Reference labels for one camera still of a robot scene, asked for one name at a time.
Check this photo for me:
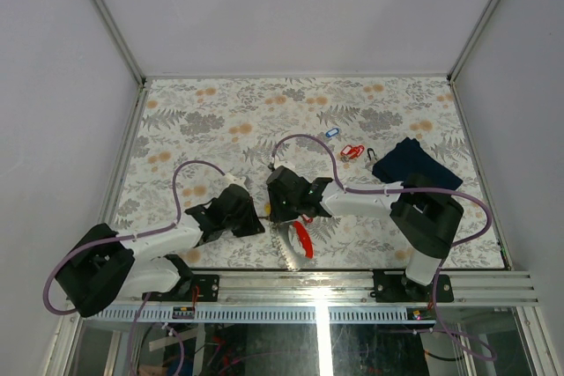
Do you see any grey slotted cable duct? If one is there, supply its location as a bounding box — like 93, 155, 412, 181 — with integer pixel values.
93, 304, 435, 325

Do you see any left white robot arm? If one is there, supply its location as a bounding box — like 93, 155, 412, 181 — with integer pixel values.
54, 184, 265, 317

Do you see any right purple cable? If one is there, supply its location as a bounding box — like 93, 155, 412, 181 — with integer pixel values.
271, 134, 497, 371

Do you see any metal key holder red handle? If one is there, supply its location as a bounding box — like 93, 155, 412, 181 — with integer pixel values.
271, 221, 314, 271

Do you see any dark blue cloth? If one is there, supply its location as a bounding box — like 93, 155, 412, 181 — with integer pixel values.
372, 137, 464, 190

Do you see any blue key tag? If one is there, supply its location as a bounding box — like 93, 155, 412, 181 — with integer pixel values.
325, 128, 340, 138

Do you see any aluminium front rail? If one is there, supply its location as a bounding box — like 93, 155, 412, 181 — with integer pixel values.
65, 268, 538, 306

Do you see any purple cable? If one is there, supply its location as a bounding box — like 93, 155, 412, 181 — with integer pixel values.
271, 134, 497, 371
42, 160, 230, 316

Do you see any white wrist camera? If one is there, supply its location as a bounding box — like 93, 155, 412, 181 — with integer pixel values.
224, 173, 248, 188
268, 155, 295, 172

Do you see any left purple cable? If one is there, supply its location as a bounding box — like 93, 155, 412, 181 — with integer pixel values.
42, 160, 230, 316

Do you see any red key tag with key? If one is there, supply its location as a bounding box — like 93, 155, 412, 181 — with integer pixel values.
301, 215, 313, 224

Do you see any red key tags bunch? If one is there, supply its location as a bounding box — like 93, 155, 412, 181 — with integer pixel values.
340, 144, 365, 161

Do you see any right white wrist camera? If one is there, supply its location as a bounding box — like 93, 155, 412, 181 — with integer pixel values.
268, 155, 295, 172

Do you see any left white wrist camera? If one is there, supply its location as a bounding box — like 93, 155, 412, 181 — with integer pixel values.
224, 173, 248, 188

